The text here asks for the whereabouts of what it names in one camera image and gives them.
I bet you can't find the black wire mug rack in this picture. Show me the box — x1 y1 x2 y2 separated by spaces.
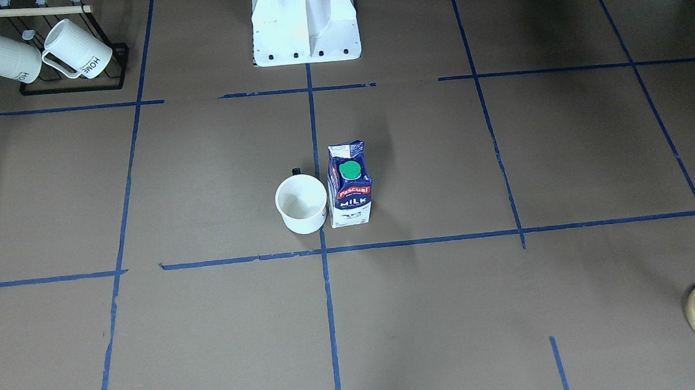
0 0 130 96

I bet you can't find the white pole base plate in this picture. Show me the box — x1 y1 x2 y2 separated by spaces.
251 0 362 67

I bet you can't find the white ribbed mug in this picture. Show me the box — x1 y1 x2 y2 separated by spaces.
41 19 113 79

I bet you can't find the white smiley face mug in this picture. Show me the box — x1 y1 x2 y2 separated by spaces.
274 167 328 235

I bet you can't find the blue Pascual milk carton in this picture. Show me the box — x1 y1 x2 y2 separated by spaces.
328 140 373 229

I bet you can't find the white camera pole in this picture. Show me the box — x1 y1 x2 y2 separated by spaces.
254 0 334 37

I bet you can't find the white mug on rack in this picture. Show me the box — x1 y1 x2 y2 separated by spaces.
0 36 42 84

